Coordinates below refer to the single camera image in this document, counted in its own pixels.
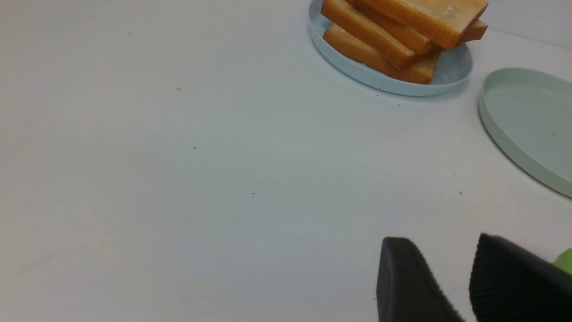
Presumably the light green center plate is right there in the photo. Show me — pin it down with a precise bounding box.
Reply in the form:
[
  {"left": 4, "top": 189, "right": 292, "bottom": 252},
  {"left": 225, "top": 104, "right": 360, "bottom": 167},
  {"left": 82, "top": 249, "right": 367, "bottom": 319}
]
[{"left": 478, "top": 68, "right": 572, "bottom": 197}]

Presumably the small green object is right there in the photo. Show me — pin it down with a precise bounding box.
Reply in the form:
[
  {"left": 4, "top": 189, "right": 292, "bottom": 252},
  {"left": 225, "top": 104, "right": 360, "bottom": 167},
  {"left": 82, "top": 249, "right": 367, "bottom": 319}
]
[{"left": 552, "top": 247, "right": 572, "bottom": 275}]

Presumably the toast slice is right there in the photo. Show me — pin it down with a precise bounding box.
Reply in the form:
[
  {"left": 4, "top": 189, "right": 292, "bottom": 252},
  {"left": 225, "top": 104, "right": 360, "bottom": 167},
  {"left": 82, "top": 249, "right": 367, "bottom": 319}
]
[
  {"left": 363, "top": 0, "right": 489, "bottom": 49},
  {"left": 349, "top": 0, "right": 488, "bottom": 55},
  {"left": 323, "top": 24, "right": 442, "bottom": 85},
  {"left": 320, "top": 0, "right": 442, "bottom": 69}
]

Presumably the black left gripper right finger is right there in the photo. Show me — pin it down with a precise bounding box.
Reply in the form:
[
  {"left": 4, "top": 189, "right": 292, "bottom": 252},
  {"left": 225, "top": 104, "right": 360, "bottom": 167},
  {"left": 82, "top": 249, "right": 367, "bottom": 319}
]
[{"left": 469, "top": 233, "right": 572, "bottom": 322}]

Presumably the light blue bread plate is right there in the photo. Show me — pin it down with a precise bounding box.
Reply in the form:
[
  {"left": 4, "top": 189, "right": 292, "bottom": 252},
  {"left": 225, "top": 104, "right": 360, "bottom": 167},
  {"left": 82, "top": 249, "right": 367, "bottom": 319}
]
[{"left": 307, "top": 0, "right": 473, "bottom": 97}]

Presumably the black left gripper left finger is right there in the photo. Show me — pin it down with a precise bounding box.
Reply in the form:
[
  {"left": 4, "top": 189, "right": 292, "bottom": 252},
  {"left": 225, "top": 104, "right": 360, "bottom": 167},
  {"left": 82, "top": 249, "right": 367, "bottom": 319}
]
[{"left": 376, "top": 237, "right": 464, "bottom": 322}]

